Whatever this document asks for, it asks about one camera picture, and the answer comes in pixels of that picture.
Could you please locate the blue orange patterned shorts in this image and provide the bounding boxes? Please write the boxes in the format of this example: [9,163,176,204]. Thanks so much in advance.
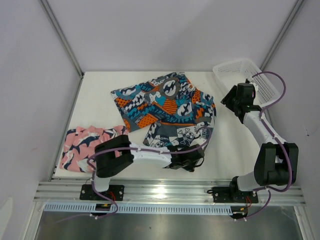
[111,72,217,148]

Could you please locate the pink shark print shorts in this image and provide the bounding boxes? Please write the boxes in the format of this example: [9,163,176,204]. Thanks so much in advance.
[59,125,129,173]

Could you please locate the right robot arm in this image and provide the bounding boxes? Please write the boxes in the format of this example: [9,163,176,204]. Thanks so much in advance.
[221,82,299,202]

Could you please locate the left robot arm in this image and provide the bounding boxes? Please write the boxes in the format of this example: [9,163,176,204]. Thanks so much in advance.
[90,135,208,200]

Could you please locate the white plastic basket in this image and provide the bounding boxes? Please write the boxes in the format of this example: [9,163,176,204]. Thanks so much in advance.
[212,58,281,108]

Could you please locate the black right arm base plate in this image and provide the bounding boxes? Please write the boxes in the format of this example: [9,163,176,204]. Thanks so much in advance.
[206,186,259,204]

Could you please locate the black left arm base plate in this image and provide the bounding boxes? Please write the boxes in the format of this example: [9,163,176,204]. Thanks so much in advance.
[79,184,125,201]

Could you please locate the white slotted cable duct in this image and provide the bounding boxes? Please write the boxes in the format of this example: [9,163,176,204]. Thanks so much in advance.
[43,202,245,216]

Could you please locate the right aluminium frame post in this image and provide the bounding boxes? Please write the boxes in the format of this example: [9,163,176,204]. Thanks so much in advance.
[260,0,307,71]

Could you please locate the aluminium frame post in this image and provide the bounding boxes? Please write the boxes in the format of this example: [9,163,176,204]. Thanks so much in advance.
[38,0,84,78]
[260,0,307,71]

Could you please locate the aluminium mounting rail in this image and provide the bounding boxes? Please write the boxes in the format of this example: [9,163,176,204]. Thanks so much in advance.
[33,177,307,207]

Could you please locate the left aluminium frame post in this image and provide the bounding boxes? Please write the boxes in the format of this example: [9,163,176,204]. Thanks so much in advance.
[38,0,84,78]

